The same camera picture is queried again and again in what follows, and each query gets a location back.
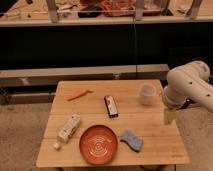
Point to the wooden folding table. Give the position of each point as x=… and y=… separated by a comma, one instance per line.
x=162, y=143

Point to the blue sponge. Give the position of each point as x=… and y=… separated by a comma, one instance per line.
x=134, y=142

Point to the grey metal shelf rail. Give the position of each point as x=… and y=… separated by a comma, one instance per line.
x=51, y=76

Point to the white plastic bottle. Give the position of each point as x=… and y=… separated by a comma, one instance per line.
x=67, y=131

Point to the orange round plate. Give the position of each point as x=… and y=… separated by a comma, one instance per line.
x=98, y=145

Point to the orange carrot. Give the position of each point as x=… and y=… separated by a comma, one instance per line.
x=79, y=93

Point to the white translucent cup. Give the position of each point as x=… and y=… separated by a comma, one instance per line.
x=147, y=94

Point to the tan stick end effector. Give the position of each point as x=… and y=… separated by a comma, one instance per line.
x=169, y=116

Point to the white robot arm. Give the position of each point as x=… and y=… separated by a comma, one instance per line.
x=189, y=81

